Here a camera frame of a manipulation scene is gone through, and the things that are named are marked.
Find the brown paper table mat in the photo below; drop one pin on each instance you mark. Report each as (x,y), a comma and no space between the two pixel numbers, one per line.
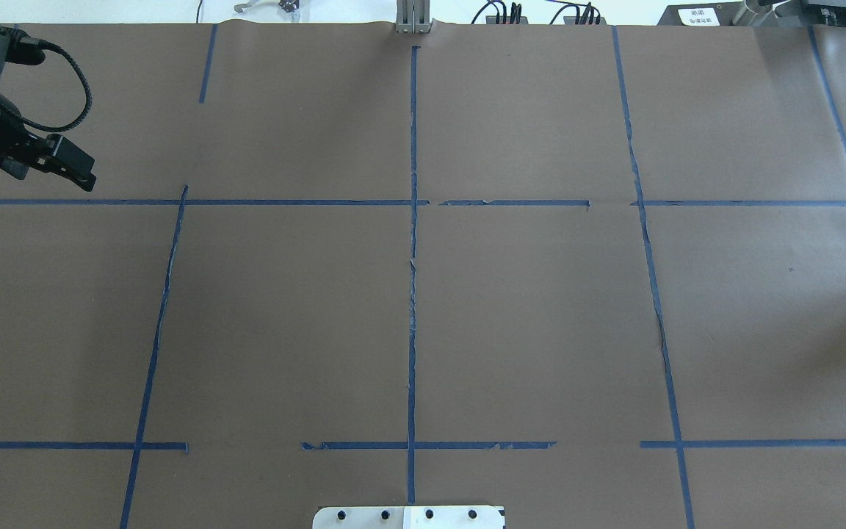
(594,276)

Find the aluminium frame post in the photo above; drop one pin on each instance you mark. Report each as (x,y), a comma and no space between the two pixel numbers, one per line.
(413,17)

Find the left black power strip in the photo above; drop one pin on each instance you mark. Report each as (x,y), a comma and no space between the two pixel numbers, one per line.
(508,20)

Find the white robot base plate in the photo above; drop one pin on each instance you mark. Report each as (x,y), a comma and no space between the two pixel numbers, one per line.
(411,516)

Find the right black power strip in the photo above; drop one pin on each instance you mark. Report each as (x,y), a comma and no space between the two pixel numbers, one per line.
(587,19)

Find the dark box with label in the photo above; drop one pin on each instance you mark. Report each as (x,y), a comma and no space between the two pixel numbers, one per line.
(700,15)

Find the black power strip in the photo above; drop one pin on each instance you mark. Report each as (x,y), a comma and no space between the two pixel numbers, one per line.
(587,19)
(508,20)

